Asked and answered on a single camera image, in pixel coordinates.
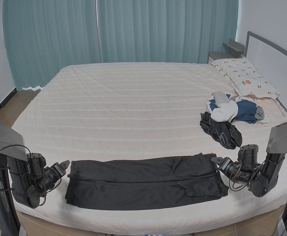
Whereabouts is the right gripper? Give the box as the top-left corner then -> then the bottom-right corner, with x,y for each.
211,156 -> 242,179

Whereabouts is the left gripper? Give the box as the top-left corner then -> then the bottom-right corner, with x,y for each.
45,160 -> 70,189

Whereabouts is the black T-shirt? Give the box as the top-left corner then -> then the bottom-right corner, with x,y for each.
65,153 -> 228,210

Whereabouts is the pile of clothes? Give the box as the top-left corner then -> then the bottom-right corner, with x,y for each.
206,92 -> 269,127

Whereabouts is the black printed garment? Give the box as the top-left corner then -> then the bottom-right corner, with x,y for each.
199,111 -> 243,150

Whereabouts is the white printed pillow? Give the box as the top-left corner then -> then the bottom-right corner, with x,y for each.
211,57 -> 280,99

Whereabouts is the bed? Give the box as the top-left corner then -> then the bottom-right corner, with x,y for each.
0,31 -> 287,230

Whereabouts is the grey bedside table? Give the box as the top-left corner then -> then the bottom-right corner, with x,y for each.
208,39 -> 245,64

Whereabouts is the blue-green curtain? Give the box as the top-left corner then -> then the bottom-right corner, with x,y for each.
97,0 -> 240,64
3,0 -> 101,89

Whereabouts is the black cable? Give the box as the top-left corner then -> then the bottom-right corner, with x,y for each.
0,145 -> 32,189

